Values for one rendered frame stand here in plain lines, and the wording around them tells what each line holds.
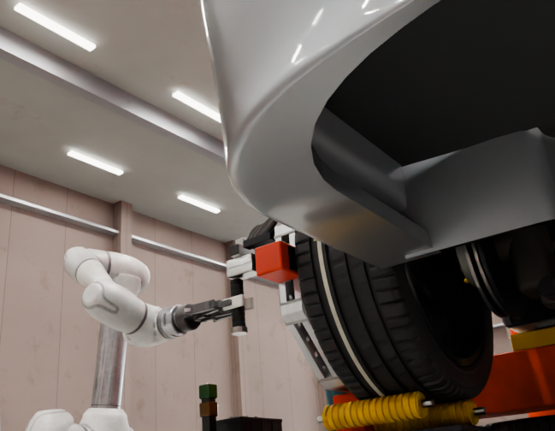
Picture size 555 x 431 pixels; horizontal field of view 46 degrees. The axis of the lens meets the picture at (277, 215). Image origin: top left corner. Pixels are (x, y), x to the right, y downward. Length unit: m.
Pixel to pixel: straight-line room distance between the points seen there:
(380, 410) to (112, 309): 0.76
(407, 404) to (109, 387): 1.22
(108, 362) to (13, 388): 10.21
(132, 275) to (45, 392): 10.54
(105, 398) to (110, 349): 0.17
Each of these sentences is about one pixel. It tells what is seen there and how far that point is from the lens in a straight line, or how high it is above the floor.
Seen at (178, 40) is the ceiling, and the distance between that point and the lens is 10.00.
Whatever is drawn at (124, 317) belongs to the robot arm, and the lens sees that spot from 1.87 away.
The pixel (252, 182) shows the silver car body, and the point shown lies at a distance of 0.91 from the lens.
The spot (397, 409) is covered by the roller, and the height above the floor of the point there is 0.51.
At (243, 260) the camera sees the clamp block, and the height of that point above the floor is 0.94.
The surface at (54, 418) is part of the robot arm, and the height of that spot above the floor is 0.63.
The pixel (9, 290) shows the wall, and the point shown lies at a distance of 12.90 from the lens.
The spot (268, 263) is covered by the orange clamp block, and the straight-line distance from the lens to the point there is 1.50.
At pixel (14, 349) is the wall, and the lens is 12.73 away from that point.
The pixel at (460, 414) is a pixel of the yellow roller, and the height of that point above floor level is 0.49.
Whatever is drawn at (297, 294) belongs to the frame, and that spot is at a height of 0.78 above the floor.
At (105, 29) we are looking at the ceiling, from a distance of 9.88.
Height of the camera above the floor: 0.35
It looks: 23 degrees up
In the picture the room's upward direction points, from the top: 5 degrees counter-clockwise
